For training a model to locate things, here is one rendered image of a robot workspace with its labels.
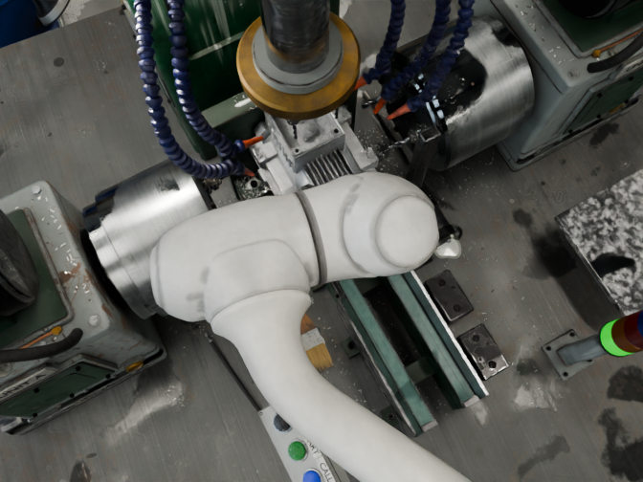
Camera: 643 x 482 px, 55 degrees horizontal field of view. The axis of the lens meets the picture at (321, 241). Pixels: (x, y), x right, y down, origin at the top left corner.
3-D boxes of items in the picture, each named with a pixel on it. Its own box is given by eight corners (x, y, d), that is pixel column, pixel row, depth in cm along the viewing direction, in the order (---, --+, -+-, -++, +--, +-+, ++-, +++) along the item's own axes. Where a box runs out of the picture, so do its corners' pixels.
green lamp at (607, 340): (592, 332, 107) (603, 327, 102) (620, 315, 108) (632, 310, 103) (612, 362, 105) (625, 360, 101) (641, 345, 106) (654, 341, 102)
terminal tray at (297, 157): (264, 124, 114) (260, 104, 108) (315, 99, 116) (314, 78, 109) (295, 176, 111) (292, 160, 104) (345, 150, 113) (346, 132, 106)
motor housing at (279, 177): (254, 168, 129) (241, 124, 110) (333, 128, 131) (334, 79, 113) (299, 249, 123) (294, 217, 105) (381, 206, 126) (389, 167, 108)
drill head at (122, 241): (53, 256, 124) (-13, 215, 100) (216, 176, 129) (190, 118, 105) (99, 367, 117) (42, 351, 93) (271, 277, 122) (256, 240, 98)
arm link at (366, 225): (392, 159, 72) (285, 185, 70) (449, 164, 57) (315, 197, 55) (409, 247, 75) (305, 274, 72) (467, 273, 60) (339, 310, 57)
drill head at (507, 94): (341, 114, 133) (343, 44, 109) (499, 34, 138) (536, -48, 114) (400, 209, 126) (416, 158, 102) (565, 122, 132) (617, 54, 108)
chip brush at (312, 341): (273, 290, 133) (272, 289, 132) (293, 280, 134) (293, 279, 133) (313, 377, 127) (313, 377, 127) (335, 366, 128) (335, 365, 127)
